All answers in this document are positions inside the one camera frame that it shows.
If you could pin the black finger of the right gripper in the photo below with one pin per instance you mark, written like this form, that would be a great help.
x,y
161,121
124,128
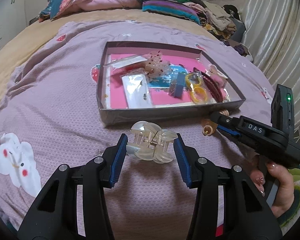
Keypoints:
x,y
225,121

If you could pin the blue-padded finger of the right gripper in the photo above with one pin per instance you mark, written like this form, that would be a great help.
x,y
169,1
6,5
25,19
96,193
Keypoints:
x,y
227,131

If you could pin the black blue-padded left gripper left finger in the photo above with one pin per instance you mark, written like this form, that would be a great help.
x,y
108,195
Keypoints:
x,y
53,214

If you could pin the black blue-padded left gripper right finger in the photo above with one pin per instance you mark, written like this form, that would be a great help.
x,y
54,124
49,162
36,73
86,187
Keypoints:
x,y
228,205

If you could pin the dark red hair clip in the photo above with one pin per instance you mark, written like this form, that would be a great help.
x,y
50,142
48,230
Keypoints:
x,y
211,85

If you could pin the yellow hoop earrings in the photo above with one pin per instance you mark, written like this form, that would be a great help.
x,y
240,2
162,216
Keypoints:
x,y
196,87

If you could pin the pearly white claw hair clip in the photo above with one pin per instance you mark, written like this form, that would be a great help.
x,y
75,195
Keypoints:
x,y
150,143

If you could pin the beige red-dotted mesh scrunchie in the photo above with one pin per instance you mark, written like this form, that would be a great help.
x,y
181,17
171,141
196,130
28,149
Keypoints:
x,y
155,66

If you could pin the white earring card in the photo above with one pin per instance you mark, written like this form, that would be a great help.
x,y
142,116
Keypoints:
x,y
137,91

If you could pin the person's right hand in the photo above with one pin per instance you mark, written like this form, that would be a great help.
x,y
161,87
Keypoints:
x,y
285,193

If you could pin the pink bear hair clip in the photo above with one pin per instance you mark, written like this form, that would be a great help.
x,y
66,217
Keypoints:
x,y
217,76

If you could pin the purple shallow cardboard tray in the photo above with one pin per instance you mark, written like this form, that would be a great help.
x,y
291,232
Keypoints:
x,y
111,98

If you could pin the pile of folded clothes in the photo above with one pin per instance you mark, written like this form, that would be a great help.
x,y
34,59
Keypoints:
x,y
222,22

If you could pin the white pleated curtain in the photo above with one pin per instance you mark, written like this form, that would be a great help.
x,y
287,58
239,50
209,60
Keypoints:
x,y
273,38

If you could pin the clear plastic bag white card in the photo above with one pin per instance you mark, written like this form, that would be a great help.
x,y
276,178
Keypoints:
x,y
126,61

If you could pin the purple teal striped blanket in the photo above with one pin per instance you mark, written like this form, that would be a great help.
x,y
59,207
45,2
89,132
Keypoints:
x,y
171,8

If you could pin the tan bed sheet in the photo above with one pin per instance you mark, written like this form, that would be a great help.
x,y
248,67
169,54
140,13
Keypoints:
x,y
33,37

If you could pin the white wardrobe doors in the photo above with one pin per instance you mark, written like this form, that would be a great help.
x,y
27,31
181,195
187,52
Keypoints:
x,y
12,19

